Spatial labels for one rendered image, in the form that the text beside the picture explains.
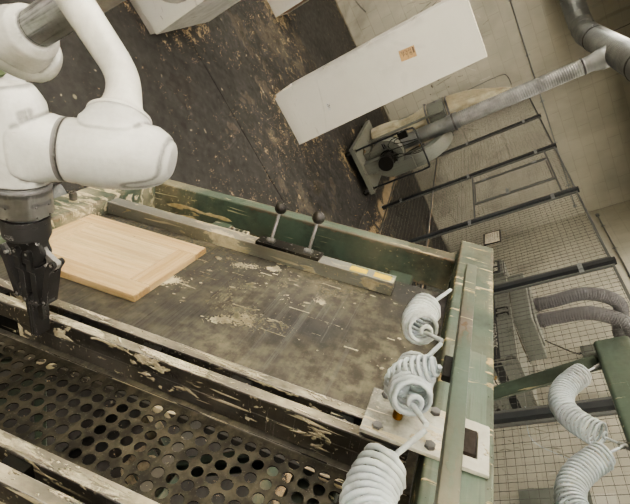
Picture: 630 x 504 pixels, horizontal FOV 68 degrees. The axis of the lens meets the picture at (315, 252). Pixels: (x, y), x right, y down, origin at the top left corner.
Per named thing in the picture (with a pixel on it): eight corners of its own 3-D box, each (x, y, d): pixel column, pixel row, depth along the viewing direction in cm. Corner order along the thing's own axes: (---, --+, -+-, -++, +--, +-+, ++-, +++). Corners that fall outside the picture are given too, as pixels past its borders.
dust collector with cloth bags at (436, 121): (360, 123, 736) (502, 57, 637) (378, 162, 761) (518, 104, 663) (342, 153, 623) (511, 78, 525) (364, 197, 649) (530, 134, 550)
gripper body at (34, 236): (-17, 214, 75) (-7, 265, 79) (24, 227, 73) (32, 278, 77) (24, 202, 82) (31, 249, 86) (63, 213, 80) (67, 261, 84)
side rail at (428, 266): (164, 204, 180) (164, 177, 176) (448, 283, 153) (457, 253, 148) (154, 209, 175) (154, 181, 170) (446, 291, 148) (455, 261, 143)
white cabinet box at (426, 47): (290, 83, 541) (464, -12, 449) (313, 128, 562) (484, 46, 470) (273, 96, 491) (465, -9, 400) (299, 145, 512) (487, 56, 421)
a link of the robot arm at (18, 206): (16, 195, 70) (22, 231, 72) (65, 181, 78) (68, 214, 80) (-29, 182, 72) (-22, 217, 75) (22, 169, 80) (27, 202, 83)
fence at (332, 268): (118, 208, 156) (117, 197, 154) (393, 288, 133) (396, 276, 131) (107, 213, 152) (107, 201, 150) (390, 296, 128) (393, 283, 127)
